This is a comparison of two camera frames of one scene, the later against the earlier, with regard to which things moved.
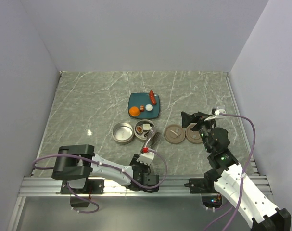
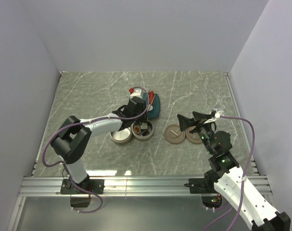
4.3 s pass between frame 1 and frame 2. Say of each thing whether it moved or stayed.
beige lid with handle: stayed
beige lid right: stayed
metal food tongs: moved
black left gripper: moved
